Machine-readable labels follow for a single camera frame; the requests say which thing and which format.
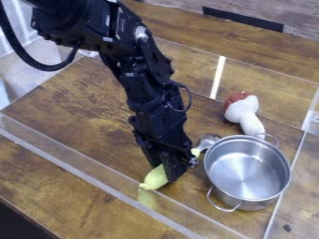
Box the red white toy mushroom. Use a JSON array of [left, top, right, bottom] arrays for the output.
[[224, 91, 265, 139]]

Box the black cable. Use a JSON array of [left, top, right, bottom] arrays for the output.
[[163, 79, 193, 114]]

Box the clear acrylic front barrier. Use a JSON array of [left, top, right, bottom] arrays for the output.
[[0, 113, 249, 239]]

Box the stainless steel pot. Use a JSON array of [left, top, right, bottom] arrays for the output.
[[203, 134, 291, 213]]

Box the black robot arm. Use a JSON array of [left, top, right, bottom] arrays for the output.
[[0, 0, 195, 181]]

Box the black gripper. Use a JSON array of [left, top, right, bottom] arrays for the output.
[[128, 94, 197, 182]]

